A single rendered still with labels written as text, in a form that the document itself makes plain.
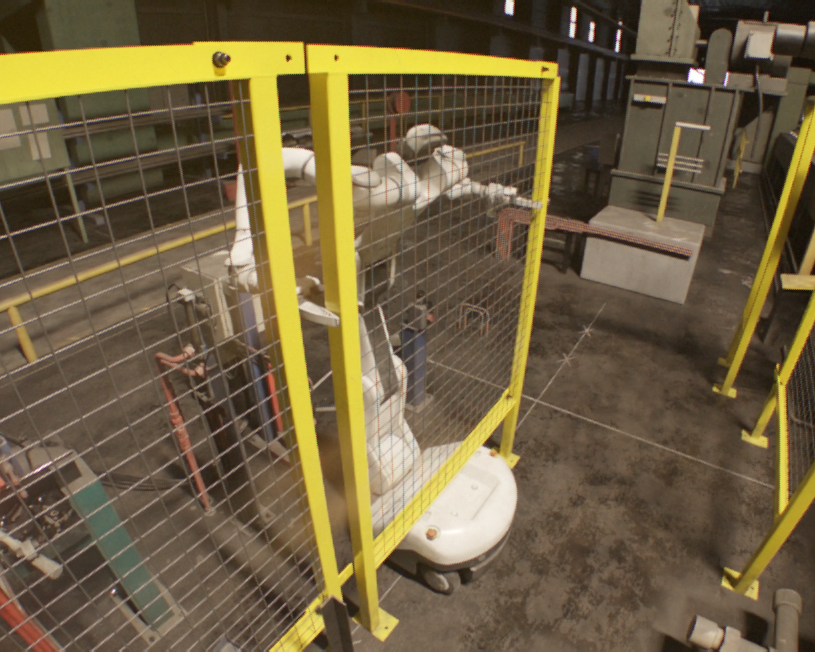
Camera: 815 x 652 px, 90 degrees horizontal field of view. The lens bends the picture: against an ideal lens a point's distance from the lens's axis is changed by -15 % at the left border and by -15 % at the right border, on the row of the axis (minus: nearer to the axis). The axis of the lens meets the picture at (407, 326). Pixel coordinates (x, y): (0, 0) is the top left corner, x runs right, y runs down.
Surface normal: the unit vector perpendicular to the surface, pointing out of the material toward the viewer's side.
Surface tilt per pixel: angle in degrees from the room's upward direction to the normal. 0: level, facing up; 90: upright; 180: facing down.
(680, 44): 90
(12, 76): 90
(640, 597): 0
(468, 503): 0
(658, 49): 90
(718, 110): 90
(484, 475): 73
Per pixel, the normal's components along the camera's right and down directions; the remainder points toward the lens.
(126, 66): 0.82, 0.28
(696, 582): 0.00, -0.87
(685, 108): -0.58, 0.40
